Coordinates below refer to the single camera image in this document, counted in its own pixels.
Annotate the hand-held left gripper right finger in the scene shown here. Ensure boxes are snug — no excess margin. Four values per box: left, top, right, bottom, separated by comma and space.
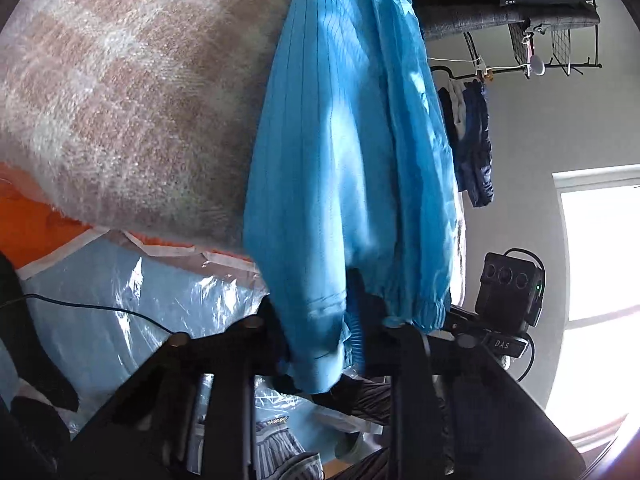
345, 270, 588, 480

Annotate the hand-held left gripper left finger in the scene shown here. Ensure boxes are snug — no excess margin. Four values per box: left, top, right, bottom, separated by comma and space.
60, 305, 292, 480

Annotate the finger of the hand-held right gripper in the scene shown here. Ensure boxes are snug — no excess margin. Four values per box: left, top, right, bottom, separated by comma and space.
442, 306, 488, 337

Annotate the blue jacket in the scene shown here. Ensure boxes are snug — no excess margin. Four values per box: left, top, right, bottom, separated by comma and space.
242, 0, 463, 395

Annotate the folded navy clothes stack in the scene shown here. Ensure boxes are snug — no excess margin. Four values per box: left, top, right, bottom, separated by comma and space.
437, 79, 496, 208

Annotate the black metal clothes rack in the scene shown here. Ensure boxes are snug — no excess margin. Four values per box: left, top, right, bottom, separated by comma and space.
425, 0, 603, 83

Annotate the large white framed window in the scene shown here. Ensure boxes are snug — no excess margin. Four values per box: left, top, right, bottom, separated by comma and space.
552, 165, 640, 461

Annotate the striped grey cloth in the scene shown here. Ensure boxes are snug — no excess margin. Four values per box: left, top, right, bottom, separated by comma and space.
252, 420, 323, 480

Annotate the clear plastic bag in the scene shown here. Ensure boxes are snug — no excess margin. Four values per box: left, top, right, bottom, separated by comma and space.
15, 232, 396, 466

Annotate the white clip lamp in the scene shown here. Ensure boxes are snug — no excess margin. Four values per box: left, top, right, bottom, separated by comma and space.
430, 55, 548, 81

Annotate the orange mat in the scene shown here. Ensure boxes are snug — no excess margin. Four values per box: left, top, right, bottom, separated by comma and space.
0, 160, 256, 273

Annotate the grey plaid coat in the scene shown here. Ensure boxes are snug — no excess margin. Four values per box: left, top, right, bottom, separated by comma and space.
417, 2, 601, 43

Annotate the pink plaid blanket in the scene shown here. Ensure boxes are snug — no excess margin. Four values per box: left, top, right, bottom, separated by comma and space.
0, 0, 468, 306

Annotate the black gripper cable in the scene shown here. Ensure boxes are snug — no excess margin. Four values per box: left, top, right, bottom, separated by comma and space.
502, 247, 547, 383

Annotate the thin black cable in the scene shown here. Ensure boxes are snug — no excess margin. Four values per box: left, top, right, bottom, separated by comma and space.
0, 294, 178, 336

